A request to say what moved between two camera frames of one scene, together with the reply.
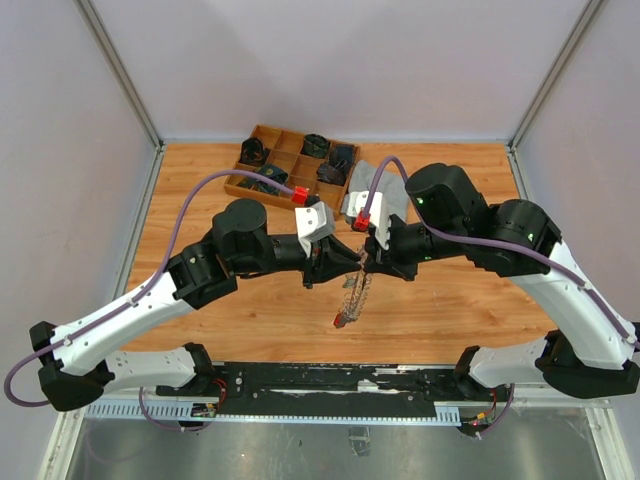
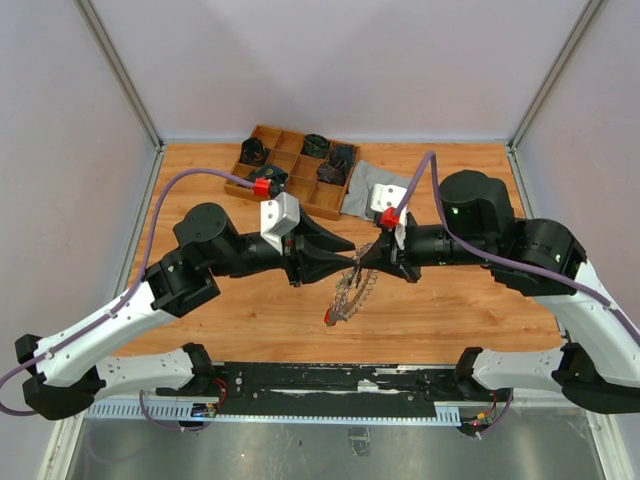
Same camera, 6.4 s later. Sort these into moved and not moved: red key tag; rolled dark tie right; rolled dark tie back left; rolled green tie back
Moved: red key tag
Not moved: rolled dark tie right; rolled dark tie back left; rolled green tie back
